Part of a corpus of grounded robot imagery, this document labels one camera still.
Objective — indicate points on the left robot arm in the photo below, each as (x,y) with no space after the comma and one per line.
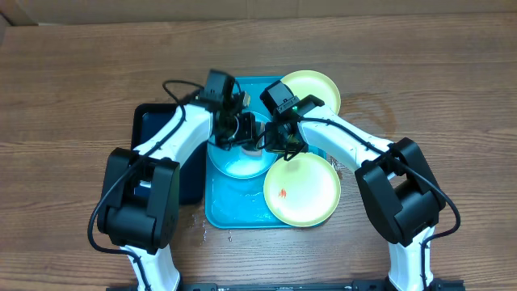
(138,208)

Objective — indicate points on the teal plastic tray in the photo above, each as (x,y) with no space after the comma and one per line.
(232,203)

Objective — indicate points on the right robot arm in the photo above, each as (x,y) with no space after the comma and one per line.
(400,194)

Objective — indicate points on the black water tray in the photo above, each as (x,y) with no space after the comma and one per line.
(148,119)

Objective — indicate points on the near yellow-green plate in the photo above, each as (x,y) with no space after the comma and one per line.
(302,192)

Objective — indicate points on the far yellow-green plate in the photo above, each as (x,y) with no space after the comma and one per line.
(309,82)

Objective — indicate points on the light blue plate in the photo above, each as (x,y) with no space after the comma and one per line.
(235,164)

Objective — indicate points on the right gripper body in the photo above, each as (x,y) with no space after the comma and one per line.
(288,145)

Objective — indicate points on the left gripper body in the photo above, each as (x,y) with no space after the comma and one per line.
(240,129)

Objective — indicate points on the yellow-green plate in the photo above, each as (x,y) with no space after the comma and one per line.
(309,82)
(302,192)

